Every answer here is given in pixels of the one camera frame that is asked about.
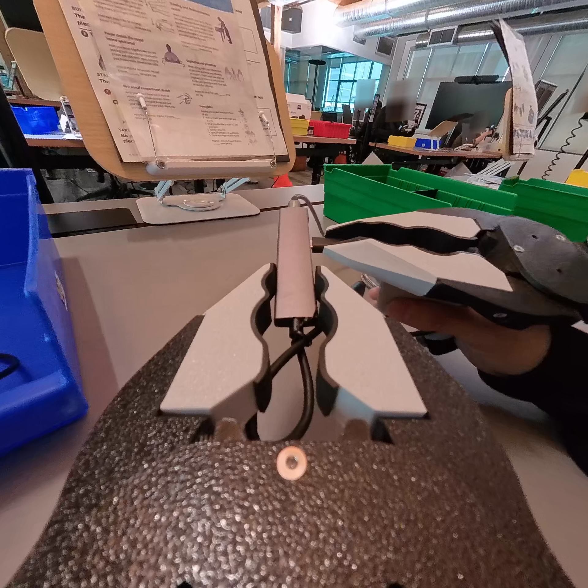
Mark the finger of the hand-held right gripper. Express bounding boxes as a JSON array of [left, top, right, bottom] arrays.
[[322, 240, 514, 298], [323, 209, 484, 255]]

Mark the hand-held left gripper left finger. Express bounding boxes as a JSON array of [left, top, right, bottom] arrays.
[[160, 263, 279, 420]]

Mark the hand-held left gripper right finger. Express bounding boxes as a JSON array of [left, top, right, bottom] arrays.
[[314, 265, 430, 421]]

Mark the short black hub cable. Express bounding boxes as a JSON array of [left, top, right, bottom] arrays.
[[246, 317, 324, 441]]

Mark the grey metal USB hub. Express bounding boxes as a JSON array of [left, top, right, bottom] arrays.
[[274, 207, 318, 328]]

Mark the blue plastic bin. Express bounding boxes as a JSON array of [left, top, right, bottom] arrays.
[[0, 168, 89, 456]]

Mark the grey desk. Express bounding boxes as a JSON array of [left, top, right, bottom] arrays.
[[0, 184, 588, 588]]

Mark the person's right hand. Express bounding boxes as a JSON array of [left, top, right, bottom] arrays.
[[369, 287, 553, 376]]

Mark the large black screen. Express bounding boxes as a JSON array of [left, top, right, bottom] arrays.
[[425, 80, 513, 131]]

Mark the red plastic bin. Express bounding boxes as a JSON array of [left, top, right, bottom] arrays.
[[309, 120, 352, 138]]

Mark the spare wooden document stand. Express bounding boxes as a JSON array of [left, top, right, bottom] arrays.
[[5, 27, 62, 102]]

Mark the black coiled cord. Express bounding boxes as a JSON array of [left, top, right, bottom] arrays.
[[542, 124, 577, 180]]

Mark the silver ventilation duct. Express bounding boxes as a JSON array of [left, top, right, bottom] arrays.
[[333, 0, 588, 42]]

